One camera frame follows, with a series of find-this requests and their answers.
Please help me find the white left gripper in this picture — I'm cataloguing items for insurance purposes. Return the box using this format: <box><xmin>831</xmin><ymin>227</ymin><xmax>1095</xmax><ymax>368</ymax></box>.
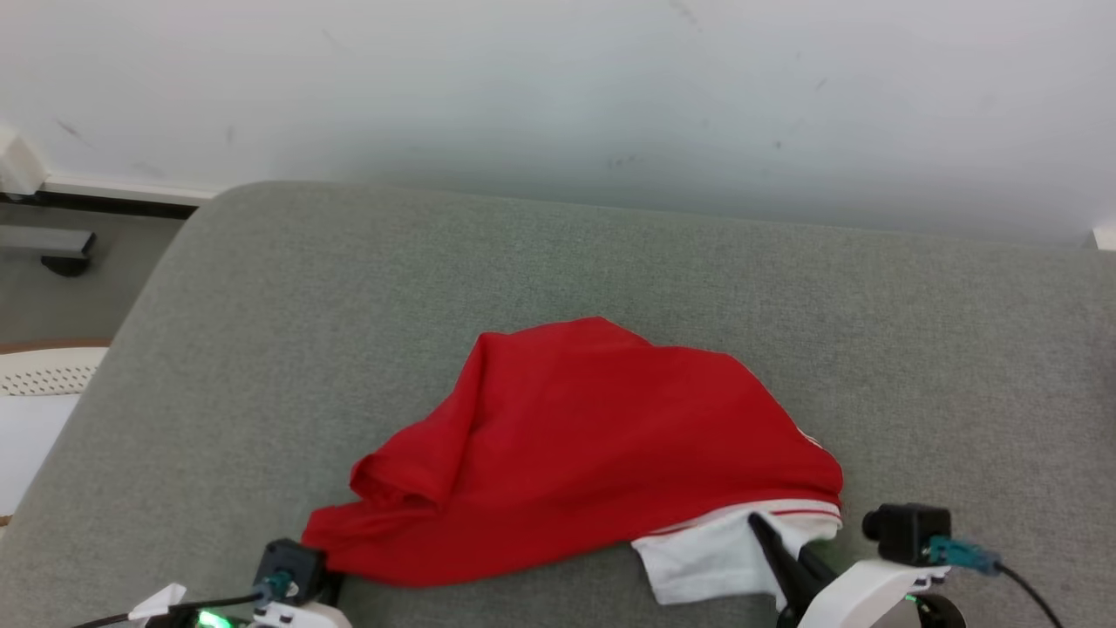
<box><xmin>187</xmin><ymin>600</ymin><xmax>353</xmax><ymax>628</ymax></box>

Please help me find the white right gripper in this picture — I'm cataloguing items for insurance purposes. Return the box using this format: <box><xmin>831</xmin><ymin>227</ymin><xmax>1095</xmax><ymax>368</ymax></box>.
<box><xmin>747</xmin><ymin>513</ymin><xmax>951</xmax><ymax>628</ymax></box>

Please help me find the red and white striped jersey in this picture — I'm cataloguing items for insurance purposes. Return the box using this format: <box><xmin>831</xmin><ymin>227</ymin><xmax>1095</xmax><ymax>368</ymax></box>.
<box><xmin>301</xmin><ymin>316</ymin><xmax>845</xmax><ymax>608</ymax></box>

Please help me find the white perforated laundry basket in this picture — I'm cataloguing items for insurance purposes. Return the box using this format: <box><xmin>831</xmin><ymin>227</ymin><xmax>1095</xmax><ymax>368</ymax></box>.
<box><xmin>0</xmin><ymin>346</ymin><xmax>111</xmax><ymax>517</ymax></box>

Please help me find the dark grey floor stand base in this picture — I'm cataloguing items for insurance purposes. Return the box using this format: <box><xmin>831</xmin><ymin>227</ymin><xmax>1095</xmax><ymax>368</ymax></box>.
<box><xmin>0</xmin><ymin>225</ymin><xmax>98</xmax><ymax>278</ymax></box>

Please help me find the white baseboard strip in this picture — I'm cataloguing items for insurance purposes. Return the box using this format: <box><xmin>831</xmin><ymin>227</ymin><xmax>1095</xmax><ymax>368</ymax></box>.
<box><xmin>39</xmin><ymin>173</ymin><xmax>223</xmax><ymax>208</ymax></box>

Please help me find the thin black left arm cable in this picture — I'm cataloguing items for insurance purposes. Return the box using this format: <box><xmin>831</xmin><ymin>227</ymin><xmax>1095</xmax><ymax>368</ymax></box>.
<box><xmin>70</xmin><ymin>586</ymin><xmax>280</xmax><ymax>628</ymax></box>

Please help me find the white paper cable tag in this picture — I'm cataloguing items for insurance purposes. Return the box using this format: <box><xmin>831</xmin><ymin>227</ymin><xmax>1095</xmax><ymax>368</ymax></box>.
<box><xmin>129</xmin><ymin>582</ymin><xmax>189</xmax><ymax>623</ymax></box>

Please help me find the black cable with teal plug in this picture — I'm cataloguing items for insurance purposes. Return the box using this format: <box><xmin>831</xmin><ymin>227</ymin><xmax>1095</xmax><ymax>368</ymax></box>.
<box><xmin>926</xmin><ymin>536</ymin><xmax>1066</xmax><ymax>628</ymax></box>

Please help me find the white wall corner duct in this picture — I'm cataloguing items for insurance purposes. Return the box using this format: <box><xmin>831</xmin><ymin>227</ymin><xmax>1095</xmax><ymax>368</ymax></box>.
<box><xmin>0</xmin><ymin>125</ymin><xmax>50</xmax><ymax>198</ymax></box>

